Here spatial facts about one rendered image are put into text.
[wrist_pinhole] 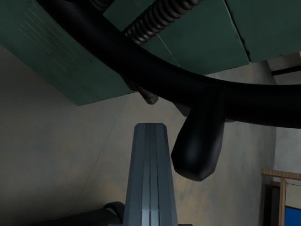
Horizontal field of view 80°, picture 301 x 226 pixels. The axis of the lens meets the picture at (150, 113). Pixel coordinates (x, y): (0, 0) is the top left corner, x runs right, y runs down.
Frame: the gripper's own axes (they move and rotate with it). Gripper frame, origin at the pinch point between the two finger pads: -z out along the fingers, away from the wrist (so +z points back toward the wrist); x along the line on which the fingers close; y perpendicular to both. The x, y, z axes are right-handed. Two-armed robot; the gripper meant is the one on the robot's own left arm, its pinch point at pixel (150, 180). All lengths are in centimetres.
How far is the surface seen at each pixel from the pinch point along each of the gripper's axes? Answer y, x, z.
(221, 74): -12.4, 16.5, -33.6
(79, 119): -46, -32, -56
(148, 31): 2.7, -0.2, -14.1
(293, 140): -217, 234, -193
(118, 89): -21.7, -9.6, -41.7
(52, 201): -64, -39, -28
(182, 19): 1.0, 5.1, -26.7
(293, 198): -216, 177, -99
